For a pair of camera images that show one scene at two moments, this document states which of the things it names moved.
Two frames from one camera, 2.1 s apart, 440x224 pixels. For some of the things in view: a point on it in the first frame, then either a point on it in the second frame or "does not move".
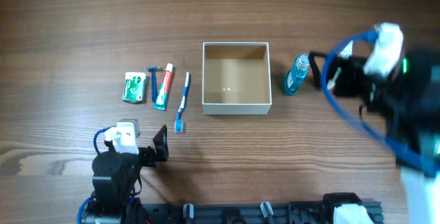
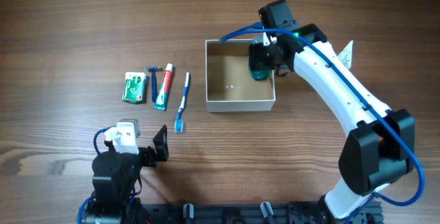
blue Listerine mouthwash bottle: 297,73 to 259,71
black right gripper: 336,78 to 260,58
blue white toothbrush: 179,124 does not move
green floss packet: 135,88 does not move
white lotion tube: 346,53 does not move
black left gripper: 151,154 does not move
